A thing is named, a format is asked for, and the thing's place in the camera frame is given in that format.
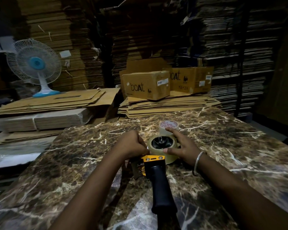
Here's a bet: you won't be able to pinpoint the person's left hand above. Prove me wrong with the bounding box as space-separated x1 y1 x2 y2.
112 130 150 162

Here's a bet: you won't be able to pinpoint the person's right hand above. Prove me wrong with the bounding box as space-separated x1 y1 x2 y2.
163 127 203 167

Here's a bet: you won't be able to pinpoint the clear packing tape roll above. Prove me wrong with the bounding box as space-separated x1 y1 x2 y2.
147 134 179 165

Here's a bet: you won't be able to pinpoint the yellow black tape dispenser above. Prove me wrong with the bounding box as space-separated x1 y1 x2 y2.
131 135 178 215

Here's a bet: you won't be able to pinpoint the person's left forearm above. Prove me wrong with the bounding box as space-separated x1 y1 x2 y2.
49 151 130 230

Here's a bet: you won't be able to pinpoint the person's right forearm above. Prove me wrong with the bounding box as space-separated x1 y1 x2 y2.
193 153 288 230

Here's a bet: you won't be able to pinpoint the tape roll with red print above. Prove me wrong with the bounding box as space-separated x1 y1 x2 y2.
159 120 179 137

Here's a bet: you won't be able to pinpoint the silver bangle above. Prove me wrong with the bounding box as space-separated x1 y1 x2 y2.
192 150 205 176

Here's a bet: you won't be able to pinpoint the pile of flat cardboard sheets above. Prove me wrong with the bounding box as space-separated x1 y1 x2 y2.
117 90 222 119

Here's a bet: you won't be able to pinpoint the small closed cardboard box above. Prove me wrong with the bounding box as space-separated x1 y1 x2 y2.
121 70 171 101

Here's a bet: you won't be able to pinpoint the large cardboard box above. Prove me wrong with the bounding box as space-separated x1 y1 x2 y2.
163 66 214 94

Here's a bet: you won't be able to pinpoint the wide flattened cardboard pile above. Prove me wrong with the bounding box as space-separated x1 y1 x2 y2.
0 88 121 117

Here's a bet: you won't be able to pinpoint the wrapped bundle of cardboard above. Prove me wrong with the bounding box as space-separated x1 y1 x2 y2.
0 108 94 132

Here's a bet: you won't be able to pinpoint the tall stacks of flattened cartons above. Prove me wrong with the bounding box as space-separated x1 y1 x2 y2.
16 0 288 118

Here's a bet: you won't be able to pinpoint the clear plastic sheet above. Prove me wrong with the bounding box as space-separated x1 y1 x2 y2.
0 132 58 170

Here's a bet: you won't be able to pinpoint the white blue table fan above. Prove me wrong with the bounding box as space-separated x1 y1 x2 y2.
6 39 62 98

